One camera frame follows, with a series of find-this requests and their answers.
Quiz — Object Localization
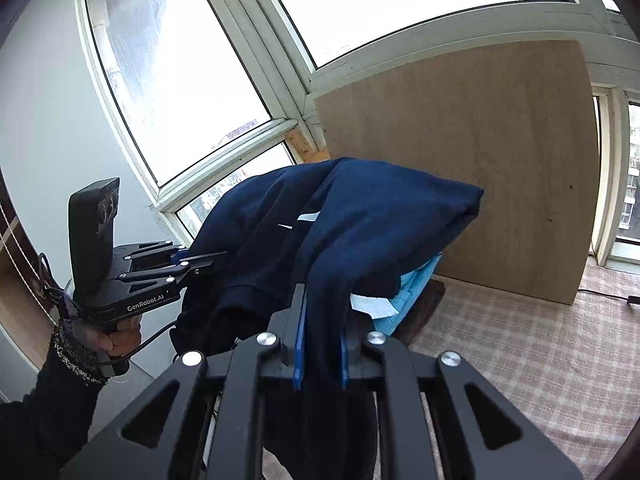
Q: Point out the navy blue hoodie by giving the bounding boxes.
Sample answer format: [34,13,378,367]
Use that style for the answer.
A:
[170,158,483,479]

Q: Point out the person's left forearm sleeve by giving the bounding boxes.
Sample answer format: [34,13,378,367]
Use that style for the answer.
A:
[1,323,107,479]

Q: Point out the blue folded clothes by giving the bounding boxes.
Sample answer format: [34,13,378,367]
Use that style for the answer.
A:
[349,252,442,336]

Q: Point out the person's left hand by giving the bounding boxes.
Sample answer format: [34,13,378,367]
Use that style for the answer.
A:
[60,315,142,358]

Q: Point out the pink plaid bed sheet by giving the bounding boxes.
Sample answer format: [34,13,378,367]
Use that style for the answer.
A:
[259,259,640,480]

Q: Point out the wooden headboard panel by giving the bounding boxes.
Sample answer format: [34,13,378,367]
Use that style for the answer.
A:
[316,40,600,304]

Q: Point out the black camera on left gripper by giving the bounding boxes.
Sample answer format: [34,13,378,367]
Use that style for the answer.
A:
[67,178,120,297]

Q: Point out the black power adapter cable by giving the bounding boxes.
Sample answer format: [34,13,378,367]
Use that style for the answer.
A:
[577,286,640,307]

